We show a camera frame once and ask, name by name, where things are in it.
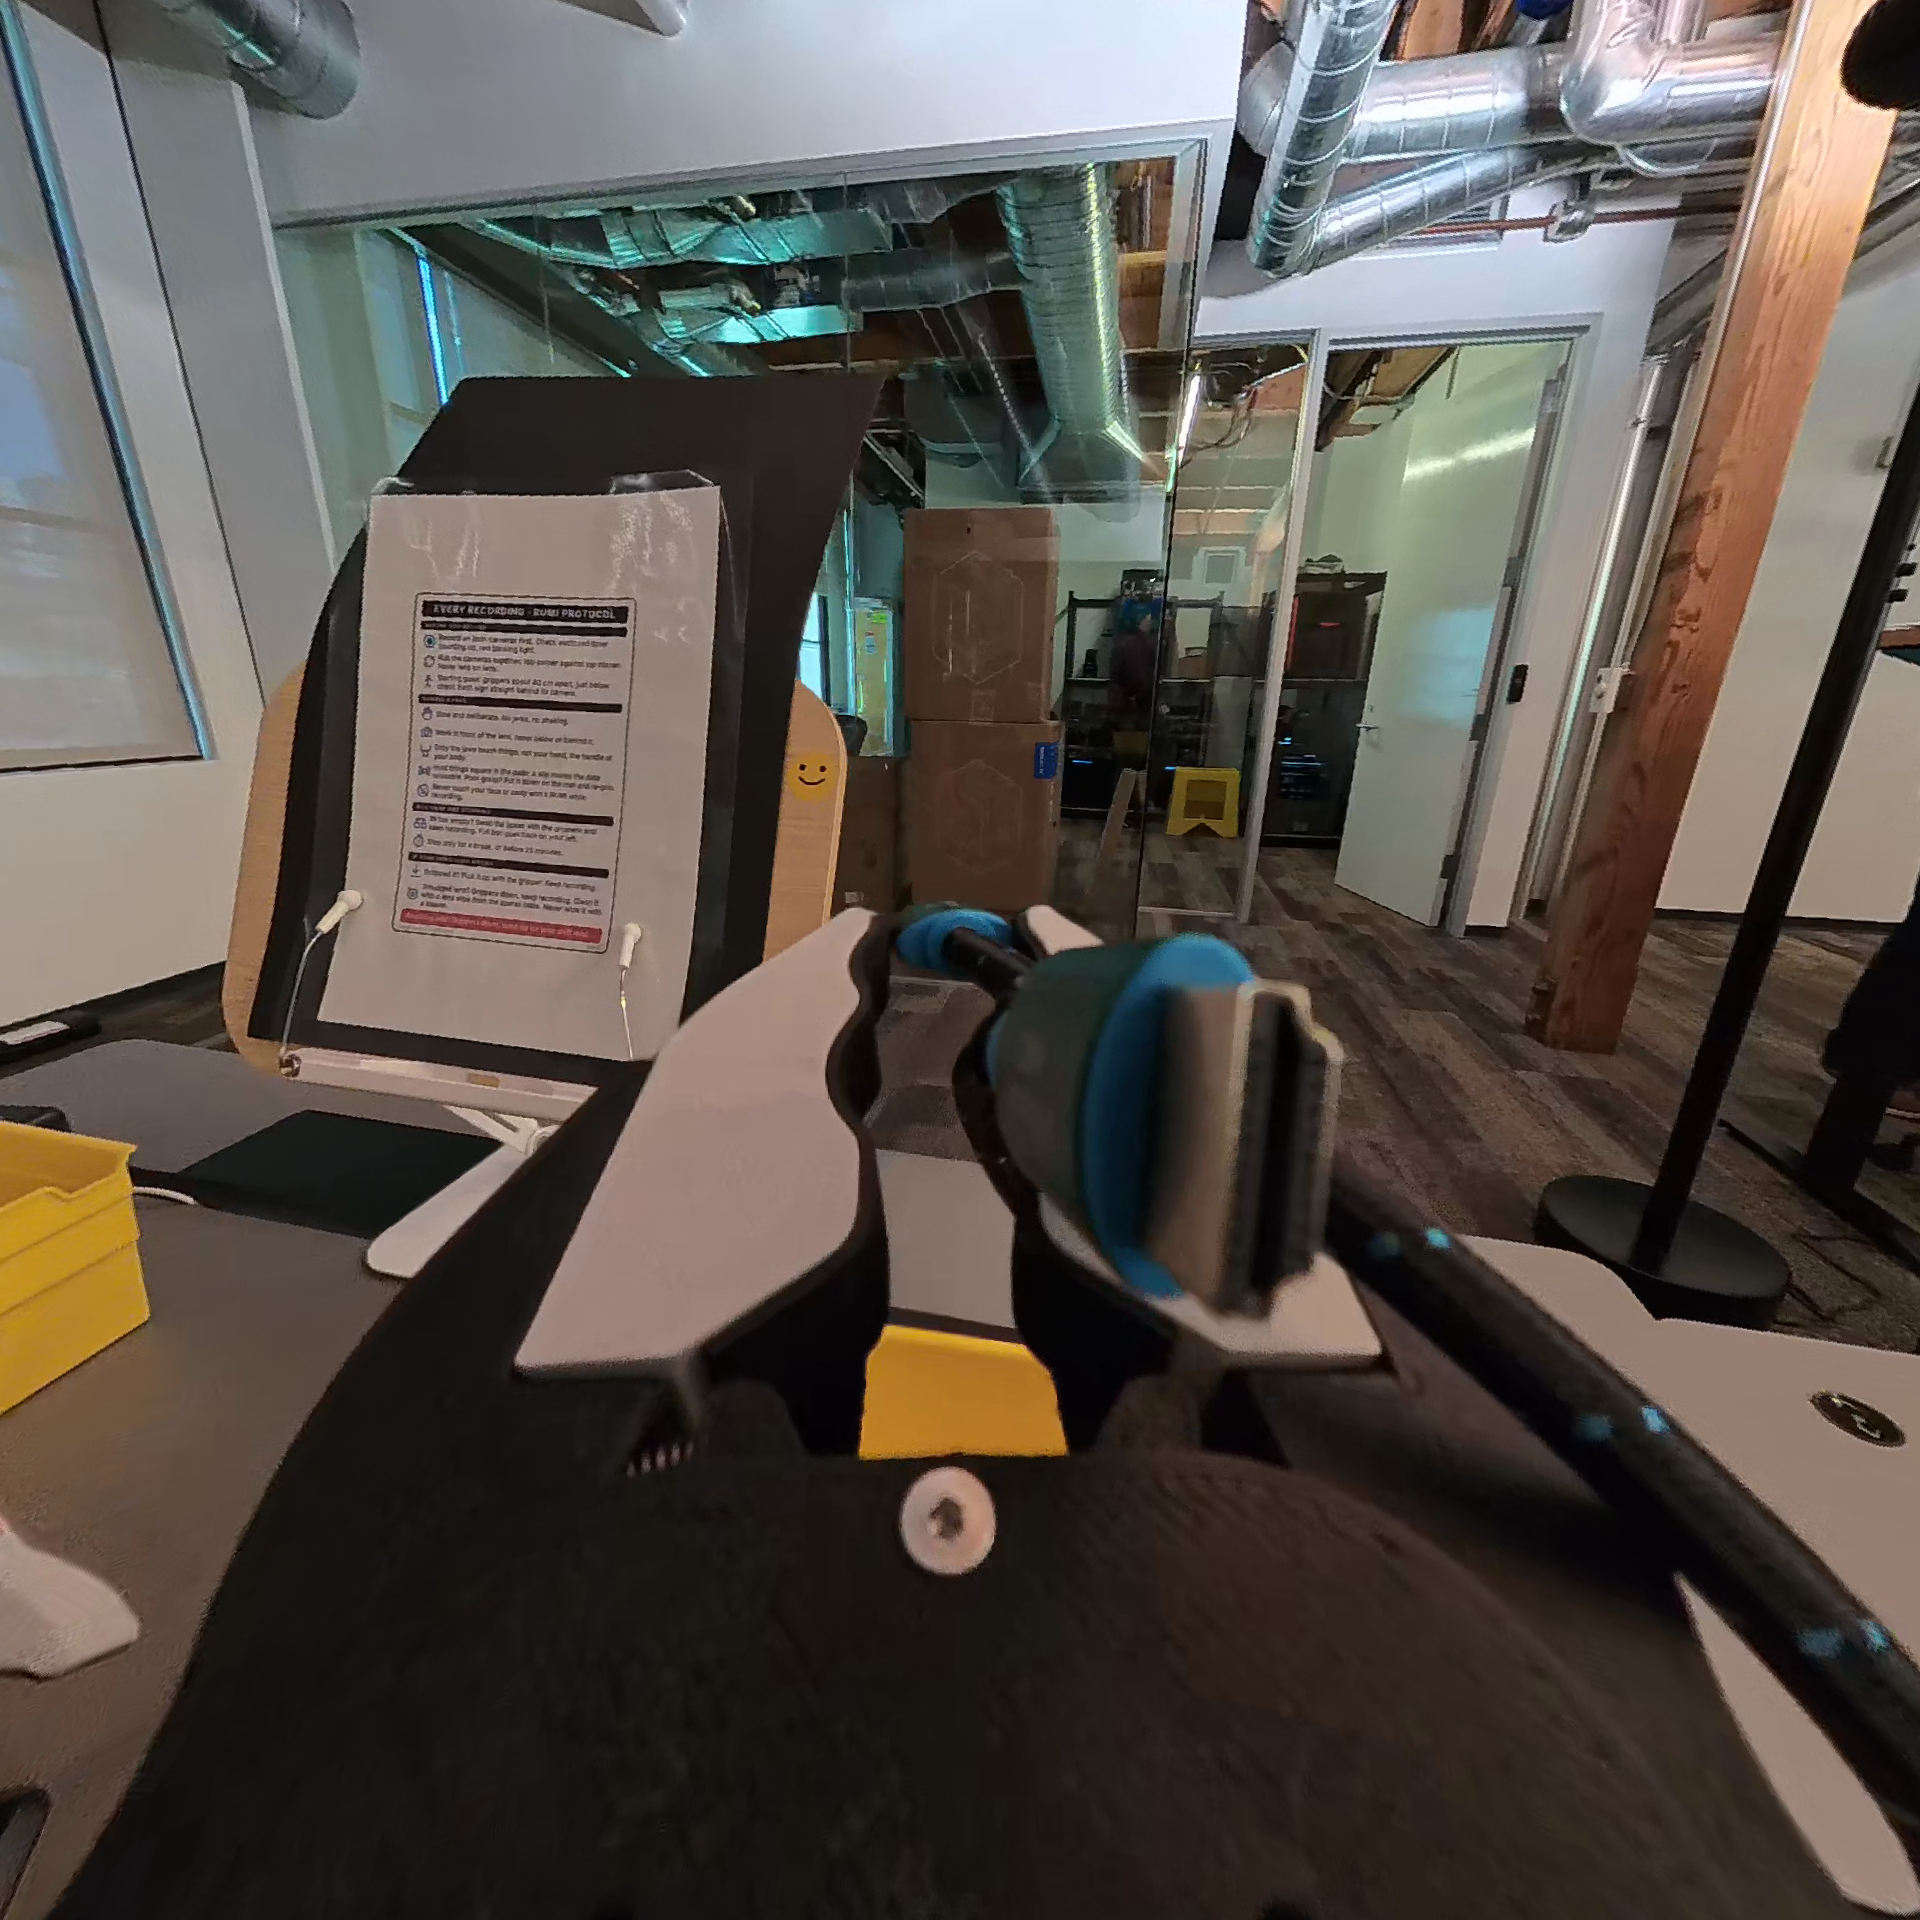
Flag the black braided HDMI cable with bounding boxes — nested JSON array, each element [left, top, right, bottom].
[[893, 901, 1920, 1826]]

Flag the black shelving rack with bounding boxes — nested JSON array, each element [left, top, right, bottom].
[[1260, 561, 1370, 842]]

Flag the white document stand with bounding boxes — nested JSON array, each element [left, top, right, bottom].
[[278, 885, 649, 1281]]

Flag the cardboard box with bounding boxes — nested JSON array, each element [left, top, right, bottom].
[[902, 719, 1067, 919], [902, 505, 1063, 729]]

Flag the wooden post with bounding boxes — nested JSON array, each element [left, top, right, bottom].
[[1529, 0, 1911, 1053]]

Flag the black flat device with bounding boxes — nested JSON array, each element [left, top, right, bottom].
[[177, 1109, 504, 1236]]

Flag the yellow plastic bin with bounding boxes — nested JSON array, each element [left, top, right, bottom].
[[859, 1321, 1072, 1461], [0, 1117, 152, 1413]]

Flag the instruction sheet on stand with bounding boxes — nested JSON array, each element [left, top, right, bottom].
[[249, 376, 887, 1070]]

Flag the laminated instruction sheet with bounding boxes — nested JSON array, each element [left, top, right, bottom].
[[317, 476, 726, 1064]]

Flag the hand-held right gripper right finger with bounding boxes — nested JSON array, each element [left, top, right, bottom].
[[955, 905, 1385, 1370]]

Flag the black floor stand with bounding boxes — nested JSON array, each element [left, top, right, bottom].
[[1539, 383, 1920, 1331]]

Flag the large window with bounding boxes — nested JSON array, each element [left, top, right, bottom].
[[0, 0, 213, 775]]

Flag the silver ceiling ducts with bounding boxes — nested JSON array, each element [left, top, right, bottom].
[[1239, 0, 1824, 280]]

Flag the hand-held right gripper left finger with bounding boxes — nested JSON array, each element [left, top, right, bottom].
[[513, 905, 893, 1379]]

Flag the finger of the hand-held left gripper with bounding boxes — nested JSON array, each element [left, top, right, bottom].
[[0, 1513, 142, 1679]]

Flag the white flat panel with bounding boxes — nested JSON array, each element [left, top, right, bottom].
[[1462, 1235, 1920, 1912]]

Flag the white door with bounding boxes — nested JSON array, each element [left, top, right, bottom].
[[1337, 344, 1577, 929]]

